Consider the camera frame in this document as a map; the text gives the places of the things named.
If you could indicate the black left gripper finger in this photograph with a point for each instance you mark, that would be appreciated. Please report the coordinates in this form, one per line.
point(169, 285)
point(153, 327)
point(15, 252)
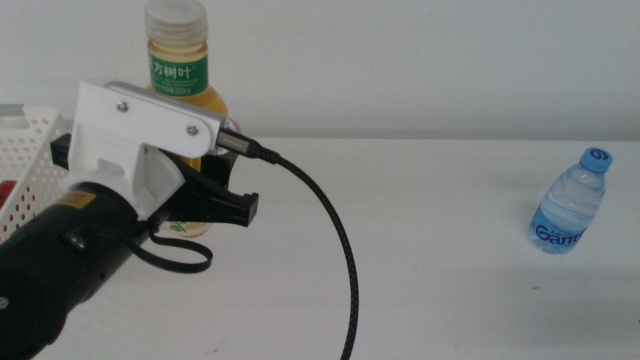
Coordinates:
point(220, 170)

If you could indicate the red cola can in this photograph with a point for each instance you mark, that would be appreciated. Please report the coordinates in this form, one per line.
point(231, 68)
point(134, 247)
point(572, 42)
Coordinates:
point(5, 194)

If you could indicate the clear water bottle blue cap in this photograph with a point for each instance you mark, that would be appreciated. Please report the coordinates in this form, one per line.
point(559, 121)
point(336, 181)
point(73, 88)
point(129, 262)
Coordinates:
point(567, 210)

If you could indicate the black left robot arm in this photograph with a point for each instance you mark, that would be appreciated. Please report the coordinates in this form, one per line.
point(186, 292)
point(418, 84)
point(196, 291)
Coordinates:
point(30, 300)

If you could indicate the white perforated plastic basket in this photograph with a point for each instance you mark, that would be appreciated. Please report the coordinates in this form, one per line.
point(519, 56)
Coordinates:
point(30, 150)

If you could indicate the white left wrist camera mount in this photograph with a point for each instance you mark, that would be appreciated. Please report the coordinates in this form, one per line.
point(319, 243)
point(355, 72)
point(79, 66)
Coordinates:
point(130, 130)

